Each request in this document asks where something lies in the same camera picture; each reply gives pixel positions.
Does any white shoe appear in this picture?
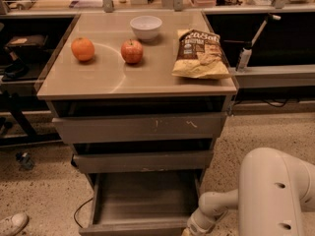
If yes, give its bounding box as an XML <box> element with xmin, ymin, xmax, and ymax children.
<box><xmin>0</xmin><ymin>212</ymin><xmax>29</xmax><ymax>236</ymax></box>

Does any white bottle with nozzle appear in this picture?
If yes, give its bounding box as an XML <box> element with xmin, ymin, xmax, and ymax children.
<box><xmin>235</xmin><ymin>14</ymin><xmax>282</xmax><ymax>73</ymax></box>

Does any small dark floor object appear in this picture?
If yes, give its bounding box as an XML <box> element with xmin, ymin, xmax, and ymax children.
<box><xmin>16</xmin><ymin>152</ymin><xmax>34</xmax><ymax>170</ymax></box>

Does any black floor cable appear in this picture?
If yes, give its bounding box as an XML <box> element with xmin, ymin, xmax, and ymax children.
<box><xmin>73</xmin><ymin>197</ymin><xmax>95</xmax><ymax>229</ymax></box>

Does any grey drawer cabinet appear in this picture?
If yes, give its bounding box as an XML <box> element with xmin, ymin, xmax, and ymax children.
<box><xmin>36</xmin><ymin>11</ymin><xmax>238</xmax><ymax>236</ymax></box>

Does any orange fruit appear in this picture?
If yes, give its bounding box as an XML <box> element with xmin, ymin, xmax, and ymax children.
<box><xmin>71</xmin><ymin>37</ymin><xmax>95</xmax><ymax>62</ymax></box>

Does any grey drawer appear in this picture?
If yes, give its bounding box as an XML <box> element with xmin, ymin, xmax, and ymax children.
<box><xmin>79</xmin><ymin>170</ymin><xmax>199</xmax><ymax>236</ymax></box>
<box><xmin>73</xmin><ymin>139</ymin><xmax>214</xmax><ymax>173</ymax></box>
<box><xmin>53</xmin><ymin>96</ymin><xmax>226</xmax><ymax>144</ymax></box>

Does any grey top drawer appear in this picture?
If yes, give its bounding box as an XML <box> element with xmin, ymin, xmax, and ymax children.
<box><xmin>53</xmin><ymin>96</ymin><xmax>226</xmax><ymax>144</ymax></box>

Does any grey middle drawer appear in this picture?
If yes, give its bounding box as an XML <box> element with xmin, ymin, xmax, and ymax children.
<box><xmin>73</xmin><ymin>139</ymin><xmax>214</xmax><ymax>173</ymax></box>

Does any grey bottom drawer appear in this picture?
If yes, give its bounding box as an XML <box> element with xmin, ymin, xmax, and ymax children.
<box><xmin>79</xmin><ymin>170</ymin><xmax>199</xmax><ymax>236</ymax></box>

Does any white bowl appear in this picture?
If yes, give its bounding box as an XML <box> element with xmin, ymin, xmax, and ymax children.
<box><xmin>130</xmin><ymin>16</ymin><xmax>162</xmax><ymax>41</ymax></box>

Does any red apple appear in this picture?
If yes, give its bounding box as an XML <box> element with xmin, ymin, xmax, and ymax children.
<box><xmin>120</xmin><ymin>39</ymin><xmax>144</xmax><ymax>64</ymax></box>

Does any yellow brown chip bag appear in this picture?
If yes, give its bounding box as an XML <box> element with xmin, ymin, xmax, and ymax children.
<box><xmin>172</xmin><ymin>29</ymin><xmax>230</xmax><ymax>80</ymax></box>

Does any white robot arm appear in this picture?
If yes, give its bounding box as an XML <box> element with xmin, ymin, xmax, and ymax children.
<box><xmin>182</xmin><ymin>147</ymin><xmax>315</xmax><ymax>236</ymax></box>

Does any black stand left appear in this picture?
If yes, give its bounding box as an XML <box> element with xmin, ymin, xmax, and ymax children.
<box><xmin>4</xmin><ymin>34</ymin><xmax>48</xmax><ymax>79</ymax></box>

